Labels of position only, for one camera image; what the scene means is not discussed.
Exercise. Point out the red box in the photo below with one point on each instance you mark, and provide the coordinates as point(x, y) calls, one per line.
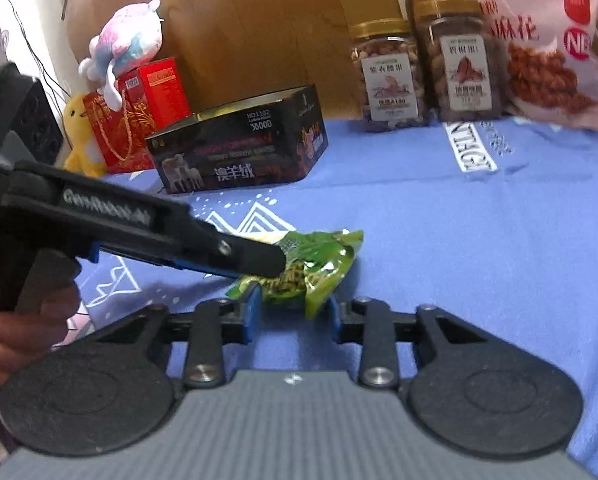
point(166, 95)

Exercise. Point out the blue printed cloth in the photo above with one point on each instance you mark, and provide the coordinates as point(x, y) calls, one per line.
point(429, 235)

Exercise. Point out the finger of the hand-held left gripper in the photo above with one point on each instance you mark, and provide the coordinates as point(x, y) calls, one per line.
point(194, 266)
point(249, 257)

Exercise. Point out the black printed box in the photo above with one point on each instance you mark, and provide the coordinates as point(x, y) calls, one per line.
point(239, 160)

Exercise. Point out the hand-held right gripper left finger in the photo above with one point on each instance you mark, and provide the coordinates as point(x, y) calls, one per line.
point(251, 312)

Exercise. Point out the green snack packet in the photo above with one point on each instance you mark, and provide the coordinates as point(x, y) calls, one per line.
point(319, 265)

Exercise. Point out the wooden board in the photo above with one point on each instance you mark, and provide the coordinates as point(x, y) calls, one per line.
point(254, 35)

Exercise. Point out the clear jar of dark nuts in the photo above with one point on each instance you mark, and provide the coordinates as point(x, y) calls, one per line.
point(464, 75)

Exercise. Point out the pink white plush toy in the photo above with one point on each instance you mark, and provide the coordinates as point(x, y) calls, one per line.
point(129, 35)

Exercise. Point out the yellow plush toy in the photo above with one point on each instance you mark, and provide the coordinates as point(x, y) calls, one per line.
point(81, 135)

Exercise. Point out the clear jar of pale nuts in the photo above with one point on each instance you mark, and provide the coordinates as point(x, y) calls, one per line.
point(389, 85)

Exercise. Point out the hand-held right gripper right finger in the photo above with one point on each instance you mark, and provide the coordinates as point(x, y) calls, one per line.
point(335, 327)

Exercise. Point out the black power strip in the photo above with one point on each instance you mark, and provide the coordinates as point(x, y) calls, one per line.
point(39, 127)

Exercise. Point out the person's left hand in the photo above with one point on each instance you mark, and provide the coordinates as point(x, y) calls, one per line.
point(29, 340)

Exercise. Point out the red gift bag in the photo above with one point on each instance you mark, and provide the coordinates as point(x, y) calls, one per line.
point(124, 145)

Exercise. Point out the large pink snack bag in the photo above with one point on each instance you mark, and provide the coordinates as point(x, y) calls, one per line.
point(554, 60)

